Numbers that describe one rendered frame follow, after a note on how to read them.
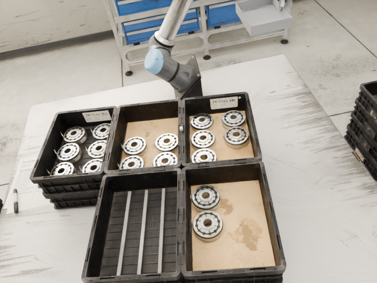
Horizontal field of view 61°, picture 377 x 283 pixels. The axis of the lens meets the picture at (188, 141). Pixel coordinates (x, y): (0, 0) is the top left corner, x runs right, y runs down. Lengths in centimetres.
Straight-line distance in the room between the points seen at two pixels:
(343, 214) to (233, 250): 48
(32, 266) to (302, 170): 116
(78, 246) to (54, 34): 321
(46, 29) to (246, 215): 354
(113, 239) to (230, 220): 42
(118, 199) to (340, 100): 215
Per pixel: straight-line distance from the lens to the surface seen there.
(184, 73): 167
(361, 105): 217
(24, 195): 169
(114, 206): 128
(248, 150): 135
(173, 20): 166
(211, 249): 112
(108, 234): 123
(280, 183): 142
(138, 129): 152
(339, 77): 321
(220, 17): 328
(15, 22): 430
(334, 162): 153
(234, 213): 118
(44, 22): 422
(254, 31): 163
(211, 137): 136
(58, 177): 133
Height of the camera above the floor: 185
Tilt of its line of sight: 46 degrees down
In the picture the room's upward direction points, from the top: 11 degrees counter-clockwise
